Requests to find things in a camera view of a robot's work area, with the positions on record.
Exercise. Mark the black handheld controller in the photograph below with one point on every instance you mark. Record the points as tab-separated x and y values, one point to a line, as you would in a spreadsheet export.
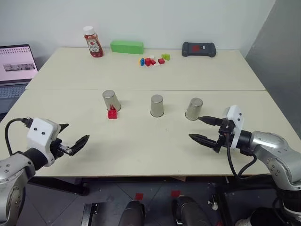
198	49

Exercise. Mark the silver metal cup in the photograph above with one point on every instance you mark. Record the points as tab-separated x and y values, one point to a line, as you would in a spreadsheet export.
157	106
194	109
111	100

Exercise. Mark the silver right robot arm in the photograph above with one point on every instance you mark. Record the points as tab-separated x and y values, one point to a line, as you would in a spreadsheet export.
275	150

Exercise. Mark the grey laptop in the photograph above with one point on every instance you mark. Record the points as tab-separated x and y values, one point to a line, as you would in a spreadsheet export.
16	66

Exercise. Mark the black table leg frame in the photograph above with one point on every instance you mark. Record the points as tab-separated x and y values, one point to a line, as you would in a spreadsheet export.
58	184

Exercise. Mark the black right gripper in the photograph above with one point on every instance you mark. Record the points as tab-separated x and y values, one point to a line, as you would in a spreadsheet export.
224	139

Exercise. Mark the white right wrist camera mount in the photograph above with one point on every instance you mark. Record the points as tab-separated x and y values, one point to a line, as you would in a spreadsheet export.
236	117

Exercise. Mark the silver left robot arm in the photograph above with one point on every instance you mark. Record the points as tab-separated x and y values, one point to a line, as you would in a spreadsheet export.
14	174

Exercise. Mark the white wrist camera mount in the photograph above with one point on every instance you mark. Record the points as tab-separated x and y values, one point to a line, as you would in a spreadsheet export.
236	117
40	135

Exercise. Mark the green rectangular box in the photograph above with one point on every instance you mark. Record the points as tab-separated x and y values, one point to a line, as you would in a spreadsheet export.
127	47

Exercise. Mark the red toy brick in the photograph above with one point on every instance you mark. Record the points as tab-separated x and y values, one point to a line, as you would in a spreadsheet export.
153	62
148	61
161	61
113	115

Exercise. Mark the ketchup bottle with white cap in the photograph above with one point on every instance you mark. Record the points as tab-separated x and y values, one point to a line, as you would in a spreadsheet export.
94	44

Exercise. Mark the dark rounded shape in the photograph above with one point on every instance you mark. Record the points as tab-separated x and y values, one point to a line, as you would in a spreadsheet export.
190	212
132	213

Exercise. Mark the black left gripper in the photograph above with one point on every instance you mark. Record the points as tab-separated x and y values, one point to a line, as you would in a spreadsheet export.
57	148

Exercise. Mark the small white floor object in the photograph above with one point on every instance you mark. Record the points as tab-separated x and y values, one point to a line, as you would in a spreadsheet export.
213	205

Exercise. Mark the green toy brick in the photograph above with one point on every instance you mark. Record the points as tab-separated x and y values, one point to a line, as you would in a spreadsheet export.
166	56

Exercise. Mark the blue and yellow toy brick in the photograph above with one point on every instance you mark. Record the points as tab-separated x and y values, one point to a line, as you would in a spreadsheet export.
142	61

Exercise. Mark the black metal floor bracket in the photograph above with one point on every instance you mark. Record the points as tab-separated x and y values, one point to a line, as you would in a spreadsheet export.
90	214

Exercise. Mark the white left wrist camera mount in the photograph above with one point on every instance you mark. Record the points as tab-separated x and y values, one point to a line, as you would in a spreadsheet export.
40	135

